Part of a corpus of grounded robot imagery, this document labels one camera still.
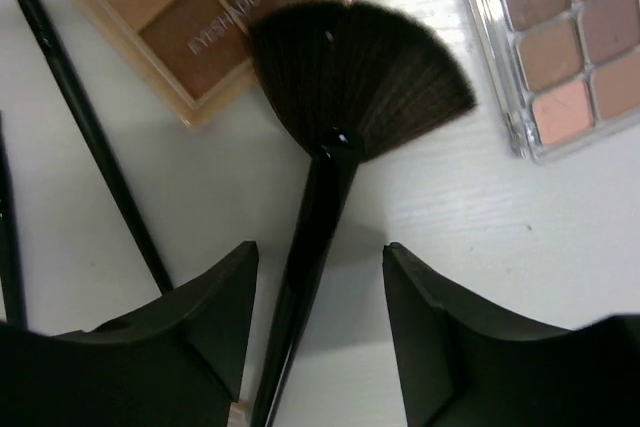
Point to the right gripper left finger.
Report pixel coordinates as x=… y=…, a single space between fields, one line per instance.
x=176 y=361

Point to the thin black pencil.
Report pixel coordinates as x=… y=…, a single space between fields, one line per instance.
x=11 y=272
x=79 y=104

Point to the long brown eyeshadow palette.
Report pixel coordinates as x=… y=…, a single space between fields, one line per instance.
x=565 y=72

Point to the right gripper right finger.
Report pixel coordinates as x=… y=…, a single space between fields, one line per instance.
x=465 y=361

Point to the black fan brush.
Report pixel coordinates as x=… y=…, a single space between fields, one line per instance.
x=349 y=82

